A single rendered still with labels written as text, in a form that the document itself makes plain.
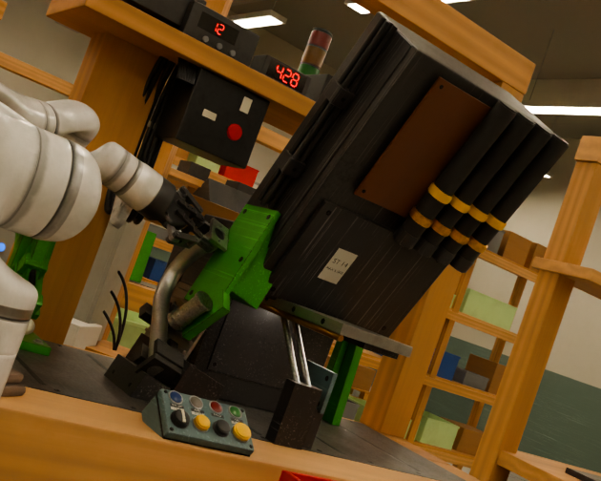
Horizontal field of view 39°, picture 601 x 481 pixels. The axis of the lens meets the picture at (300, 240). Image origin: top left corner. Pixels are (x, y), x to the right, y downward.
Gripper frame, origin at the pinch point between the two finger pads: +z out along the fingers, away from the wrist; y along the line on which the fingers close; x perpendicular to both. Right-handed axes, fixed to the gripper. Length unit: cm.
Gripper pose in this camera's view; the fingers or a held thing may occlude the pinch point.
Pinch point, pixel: (207, 237)
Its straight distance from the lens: 153.9
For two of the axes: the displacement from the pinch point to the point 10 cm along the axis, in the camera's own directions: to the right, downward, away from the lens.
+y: 0.0, -6.9, 7.2
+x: -7.5, 4.8, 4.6
